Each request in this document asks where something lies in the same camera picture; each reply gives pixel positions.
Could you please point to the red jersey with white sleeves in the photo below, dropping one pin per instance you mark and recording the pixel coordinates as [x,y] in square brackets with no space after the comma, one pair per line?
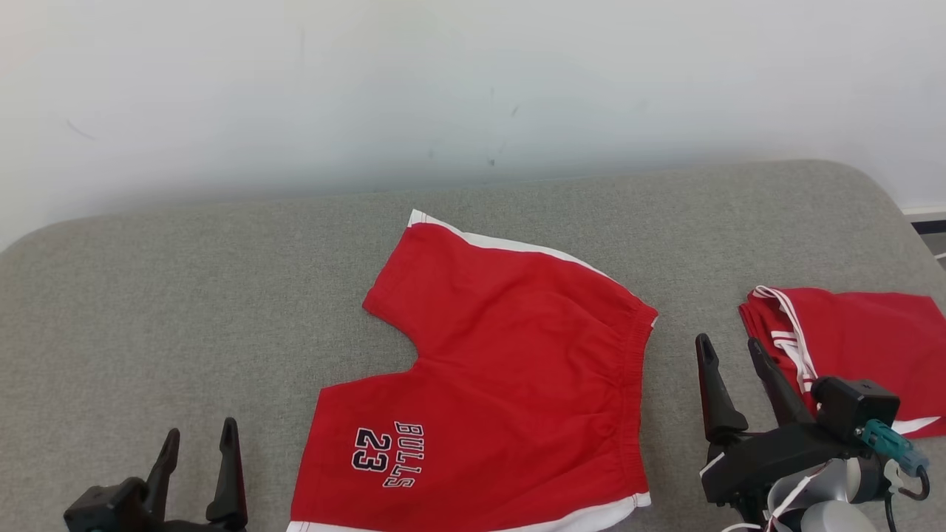
[872,340]

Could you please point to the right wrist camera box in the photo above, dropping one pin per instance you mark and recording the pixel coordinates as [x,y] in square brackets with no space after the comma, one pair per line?
[853,406]

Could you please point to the white baseboard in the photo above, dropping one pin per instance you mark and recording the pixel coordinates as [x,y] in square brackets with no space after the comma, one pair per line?
[927,212]

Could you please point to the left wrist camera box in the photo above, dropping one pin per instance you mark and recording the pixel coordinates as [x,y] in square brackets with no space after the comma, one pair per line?
[103,506]

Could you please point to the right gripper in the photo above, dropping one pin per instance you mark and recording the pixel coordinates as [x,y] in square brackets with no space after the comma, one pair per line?
[768,458]

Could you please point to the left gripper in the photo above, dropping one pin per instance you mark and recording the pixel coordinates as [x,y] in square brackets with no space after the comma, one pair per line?
[192,527]

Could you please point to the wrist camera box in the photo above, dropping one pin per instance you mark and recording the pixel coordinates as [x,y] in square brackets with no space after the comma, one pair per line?
[103,506]
[853,406]

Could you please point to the red shorts with white trim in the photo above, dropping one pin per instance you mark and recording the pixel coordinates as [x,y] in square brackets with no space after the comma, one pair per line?
[517,369]

